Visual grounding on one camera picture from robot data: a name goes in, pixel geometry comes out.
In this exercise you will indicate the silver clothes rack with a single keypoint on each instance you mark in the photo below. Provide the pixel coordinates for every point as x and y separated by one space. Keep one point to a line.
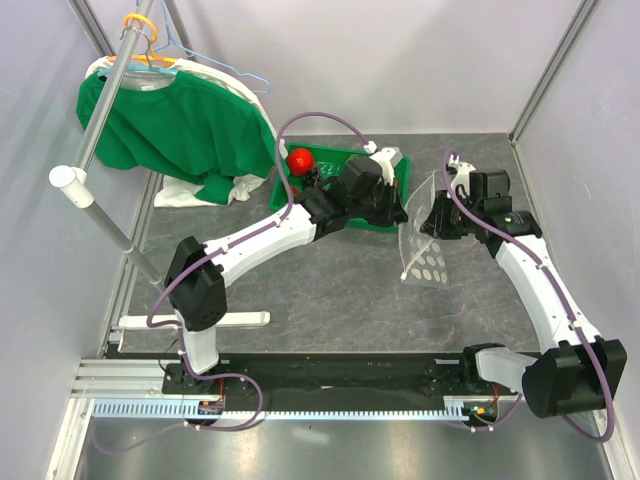
96 96

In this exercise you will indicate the clear dotted zip top bag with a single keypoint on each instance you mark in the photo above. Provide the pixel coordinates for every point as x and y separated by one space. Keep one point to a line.
421 255

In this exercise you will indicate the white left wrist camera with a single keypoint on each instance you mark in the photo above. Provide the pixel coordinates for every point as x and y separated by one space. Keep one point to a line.
386 157

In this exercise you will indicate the white slotted cable duct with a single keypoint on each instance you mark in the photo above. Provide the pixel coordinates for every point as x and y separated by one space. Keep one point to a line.
191 410

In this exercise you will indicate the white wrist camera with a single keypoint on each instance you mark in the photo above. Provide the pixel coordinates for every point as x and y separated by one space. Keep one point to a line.
386 157
458 174

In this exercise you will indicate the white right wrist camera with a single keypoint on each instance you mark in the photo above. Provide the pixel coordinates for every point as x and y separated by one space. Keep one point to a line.
458 174

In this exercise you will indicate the green plastic tray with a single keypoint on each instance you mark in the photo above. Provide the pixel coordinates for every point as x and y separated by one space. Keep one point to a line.
330 161

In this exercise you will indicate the green t-shirt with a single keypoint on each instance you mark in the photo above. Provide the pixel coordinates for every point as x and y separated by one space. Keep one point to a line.
192 130

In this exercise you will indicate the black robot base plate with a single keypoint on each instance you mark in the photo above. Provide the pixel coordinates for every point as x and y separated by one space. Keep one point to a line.
431 374

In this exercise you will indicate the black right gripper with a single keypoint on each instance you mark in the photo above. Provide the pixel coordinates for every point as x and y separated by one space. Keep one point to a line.
436 225

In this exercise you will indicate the red tomato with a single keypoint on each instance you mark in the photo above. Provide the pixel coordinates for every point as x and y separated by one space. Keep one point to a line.
300 161

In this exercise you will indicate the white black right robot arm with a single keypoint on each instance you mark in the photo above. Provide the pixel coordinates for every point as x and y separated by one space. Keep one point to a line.
576 370

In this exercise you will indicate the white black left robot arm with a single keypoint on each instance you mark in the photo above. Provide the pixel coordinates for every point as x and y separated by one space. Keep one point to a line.
199 274

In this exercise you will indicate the blue wire hanger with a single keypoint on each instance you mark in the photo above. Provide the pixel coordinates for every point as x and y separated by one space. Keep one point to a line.
178 37

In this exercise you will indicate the white t-shirt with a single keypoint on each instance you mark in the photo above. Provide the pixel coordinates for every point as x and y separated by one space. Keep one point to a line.
174 192

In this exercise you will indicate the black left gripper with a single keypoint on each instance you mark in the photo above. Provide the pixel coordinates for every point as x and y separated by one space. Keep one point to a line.
393 213

